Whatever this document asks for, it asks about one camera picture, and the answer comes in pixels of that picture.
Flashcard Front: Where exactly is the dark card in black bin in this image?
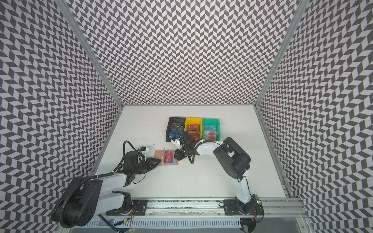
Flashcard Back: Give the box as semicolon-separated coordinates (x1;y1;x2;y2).
171;123;184;131

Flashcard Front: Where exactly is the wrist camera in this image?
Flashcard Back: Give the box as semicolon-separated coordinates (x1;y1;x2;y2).
171;138;181;148
138;147;149;155

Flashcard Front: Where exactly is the red card in yellow bin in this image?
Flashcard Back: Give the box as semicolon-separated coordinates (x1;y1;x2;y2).
187;124;201;132

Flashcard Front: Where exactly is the green plastic bin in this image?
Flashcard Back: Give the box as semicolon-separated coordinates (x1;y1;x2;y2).
203;118;220;141

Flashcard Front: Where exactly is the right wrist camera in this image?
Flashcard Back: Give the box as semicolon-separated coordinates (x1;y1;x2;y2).
171;138;181;148

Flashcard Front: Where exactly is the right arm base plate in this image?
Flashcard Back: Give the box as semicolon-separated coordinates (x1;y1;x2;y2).
222;199;264;216

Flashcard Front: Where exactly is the teal card in green bin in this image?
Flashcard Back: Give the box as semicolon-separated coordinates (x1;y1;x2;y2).
204;125;218;132

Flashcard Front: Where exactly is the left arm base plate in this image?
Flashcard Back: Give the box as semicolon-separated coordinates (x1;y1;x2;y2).
106;199;148;216

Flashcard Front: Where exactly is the black plastic bin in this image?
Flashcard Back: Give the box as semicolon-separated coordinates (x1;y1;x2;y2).
165;116;186;142

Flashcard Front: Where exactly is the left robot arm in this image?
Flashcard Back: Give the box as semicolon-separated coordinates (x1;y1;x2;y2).
51;150;162;233

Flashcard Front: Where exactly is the yellow plastic bin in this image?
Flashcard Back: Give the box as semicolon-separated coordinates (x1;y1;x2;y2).
184;117;203;139

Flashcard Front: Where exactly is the blue card in black bin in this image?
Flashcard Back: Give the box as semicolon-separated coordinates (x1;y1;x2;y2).
168;130;183;139

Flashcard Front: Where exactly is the red white card green bin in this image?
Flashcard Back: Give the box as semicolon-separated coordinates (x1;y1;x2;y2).
204;131;217;141

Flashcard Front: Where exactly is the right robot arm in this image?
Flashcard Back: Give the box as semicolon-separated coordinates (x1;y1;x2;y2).
171;132;265;218

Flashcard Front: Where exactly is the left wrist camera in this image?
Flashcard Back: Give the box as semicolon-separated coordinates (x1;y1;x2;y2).
138;147;149;155

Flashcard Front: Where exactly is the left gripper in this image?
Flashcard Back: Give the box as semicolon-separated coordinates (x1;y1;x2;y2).
133;157;162;175

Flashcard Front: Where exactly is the red credit card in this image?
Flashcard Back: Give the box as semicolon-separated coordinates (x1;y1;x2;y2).
164;150;174;164

